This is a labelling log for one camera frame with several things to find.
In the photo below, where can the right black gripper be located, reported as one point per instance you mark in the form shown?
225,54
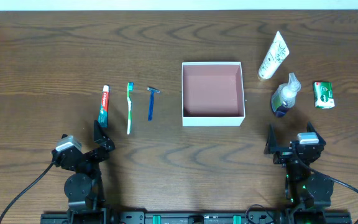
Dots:
289,152

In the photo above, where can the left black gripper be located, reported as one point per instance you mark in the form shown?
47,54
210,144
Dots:
89,155

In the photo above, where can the red green toothpaste tube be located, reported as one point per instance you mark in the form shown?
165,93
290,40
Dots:
104,107

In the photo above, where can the clear pump sanitizer bottle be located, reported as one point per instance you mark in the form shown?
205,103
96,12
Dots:
285,96

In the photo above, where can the green soap bar pack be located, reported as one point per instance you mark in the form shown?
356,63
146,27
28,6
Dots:
323,95

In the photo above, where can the green white toothbrush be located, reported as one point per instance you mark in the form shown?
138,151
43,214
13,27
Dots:
130,88

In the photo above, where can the blue disposable razor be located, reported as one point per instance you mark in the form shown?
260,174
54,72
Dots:
151,103

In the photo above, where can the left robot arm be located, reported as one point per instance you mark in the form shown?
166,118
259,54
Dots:
84,189

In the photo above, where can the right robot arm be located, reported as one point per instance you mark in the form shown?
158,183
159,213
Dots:
310,193

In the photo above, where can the white lotion tube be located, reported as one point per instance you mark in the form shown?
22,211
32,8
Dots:
275,56

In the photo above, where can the white box pink interior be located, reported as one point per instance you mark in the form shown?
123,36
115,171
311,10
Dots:
212,94

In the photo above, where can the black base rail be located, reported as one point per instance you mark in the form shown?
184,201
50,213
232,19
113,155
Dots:
253,216

